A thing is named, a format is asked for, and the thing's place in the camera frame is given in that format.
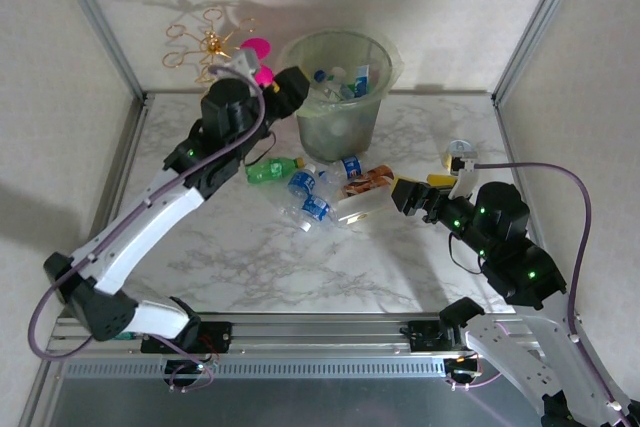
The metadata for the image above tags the brown label drink bottle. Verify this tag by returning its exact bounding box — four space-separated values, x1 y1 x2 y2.
342 165 395 198

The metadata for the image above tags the aluminium table side rail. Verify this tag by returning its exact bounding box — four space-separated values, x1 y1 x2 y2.
492 93 571 317
74 93 154 319

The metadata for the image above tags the crushed clear blue label bottle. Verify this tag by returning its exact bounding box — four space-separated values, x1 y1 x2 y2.
278 193 337 234

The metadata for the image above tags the blue-capped clear water bottle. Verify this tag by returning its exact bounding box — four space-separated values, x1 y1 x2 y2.
313 69 335 98

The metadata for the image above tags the gold wire glass rack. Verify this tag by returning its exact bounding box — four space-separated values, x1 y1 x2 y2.
162 6 261 87

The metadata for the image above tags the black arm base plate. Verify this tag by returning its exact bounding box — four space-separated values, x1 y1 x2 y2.
399 319 499 353
140 320 234 354

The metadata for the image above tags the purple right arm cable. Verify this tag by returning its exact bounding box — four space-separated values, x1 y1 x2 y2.
447 161 640 427

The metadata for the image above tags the small black circuit board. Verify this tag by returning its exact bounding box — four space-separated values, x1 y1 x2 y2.
163 359 212 385
443 355 484 382

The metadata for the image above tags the white-capped blue label bottle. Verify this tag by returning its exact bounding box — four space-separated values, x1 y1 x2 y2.
287 163 320 198

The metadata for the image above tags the grey vented metal cover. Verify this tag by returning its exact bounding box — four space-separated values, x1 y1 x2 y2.
19 357 551 427

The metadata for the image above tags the pink plastic goblet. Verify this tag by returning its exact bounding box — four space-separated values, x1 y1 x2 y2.
239 36 279 89

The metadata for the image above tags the aluminium mounting rail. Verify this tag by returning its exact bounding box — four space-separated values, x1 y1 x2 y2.
47 313 551 361

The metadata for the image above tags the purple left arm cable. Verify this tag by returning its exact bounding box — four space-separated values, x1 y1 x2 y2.
27 64 269 394

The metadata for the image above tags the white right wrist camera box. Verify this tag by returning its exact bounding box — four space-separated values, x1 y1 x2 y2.
447 159 480 200

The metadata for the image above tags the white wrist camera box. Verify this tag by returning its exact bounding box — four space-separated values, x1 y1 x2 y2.
230 49 262 79
447 159 480 200

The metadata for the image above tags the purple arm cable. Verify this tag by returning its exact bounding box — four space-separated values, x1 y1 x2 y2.
27 64 269 394
447 161 640 427

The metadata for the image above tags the small yellow tin can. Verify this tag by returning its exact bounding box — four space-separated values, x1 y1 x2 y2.
443 140 476 171

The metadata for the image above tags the large clear white-capped bottle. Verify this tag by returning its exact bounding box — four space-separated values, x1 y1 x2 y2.
335 186 399 224

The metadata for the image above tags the grey bin with green liner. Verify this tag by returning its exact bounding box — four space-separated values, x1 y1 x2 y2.
277 29 402 164

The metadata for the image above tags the green plastic Sprite bottle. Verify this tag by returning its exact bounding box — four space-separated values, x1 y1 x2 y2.
245 156 306 184

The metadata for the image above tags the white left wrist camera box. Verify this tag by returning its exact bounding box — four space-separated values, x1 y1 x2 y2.
230 49 262 79

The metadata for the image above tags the aluminium frame post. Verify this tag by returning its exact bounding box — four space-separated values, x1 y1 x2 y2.
47 0 152 104
491 0 587 104

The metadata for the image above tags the blue-capped blue label bottle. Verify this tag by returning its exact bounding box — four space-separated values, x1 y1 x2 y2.
318 155 363 184

